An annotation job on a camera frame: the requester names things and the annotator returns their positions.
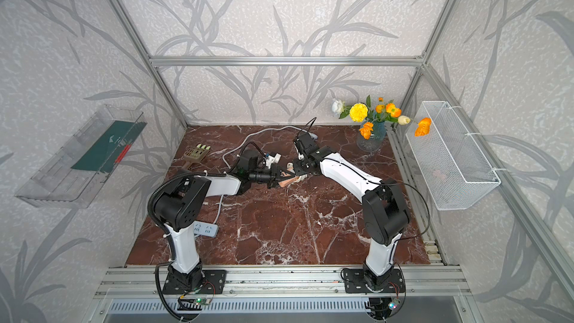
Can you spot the red pen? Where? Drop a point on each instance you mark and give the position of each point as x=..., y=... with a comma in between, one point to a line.
x=123, y=153

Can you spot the wooden brush green bristles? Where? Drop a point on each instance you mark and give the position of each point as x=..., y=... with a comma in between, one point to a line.
x=195, y=155

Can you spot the white wire mesh basket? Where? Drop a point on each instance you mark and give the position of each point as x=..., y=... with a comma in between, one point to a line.
x=454, y=168

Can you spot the yellow orange flower bouquet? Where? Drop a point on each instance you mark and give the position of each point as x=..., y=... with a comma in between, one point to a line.
x=386, y=112

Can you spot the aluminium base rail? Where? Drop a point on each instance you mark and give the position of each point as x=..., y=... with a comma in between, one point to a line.
x=290, y=281

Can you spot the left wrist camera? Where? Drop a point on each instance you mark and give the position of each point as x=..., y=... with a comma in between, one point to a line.
x=272, y=158

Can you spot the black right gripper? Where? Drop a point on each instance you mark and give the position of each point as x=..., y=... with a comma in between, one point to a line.
x=296, y=169

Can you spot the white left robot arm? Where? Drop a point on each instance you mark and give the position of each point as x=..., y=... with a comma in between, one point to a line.
x=175, y=205

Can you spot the pink power strip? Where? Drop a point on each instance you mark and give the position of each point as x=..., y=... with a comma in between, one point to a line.
x=289, y=177

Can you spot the clear plastic wall bin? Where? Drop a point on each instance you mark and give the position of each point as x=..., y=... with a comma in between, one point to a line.
x=74, y=176

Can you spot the green booklet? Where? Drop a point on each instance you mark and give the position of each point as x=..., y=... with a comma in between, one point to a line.
x=102, y=154

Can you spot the blue glass vase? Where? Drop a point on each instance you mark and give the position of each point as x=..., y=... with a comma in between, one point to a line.
x=371, y=136

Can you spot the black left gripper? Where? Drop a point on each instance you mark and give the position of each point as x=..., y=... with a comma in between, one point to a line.
x=275, y=176

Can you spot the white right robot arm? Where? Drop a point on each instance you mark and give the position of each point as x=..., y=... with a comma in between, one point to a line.
x=385, y=212

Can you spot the blue-white power strip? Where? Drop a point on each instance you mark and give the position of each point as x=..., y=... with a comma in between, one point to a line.
x=205, y=229

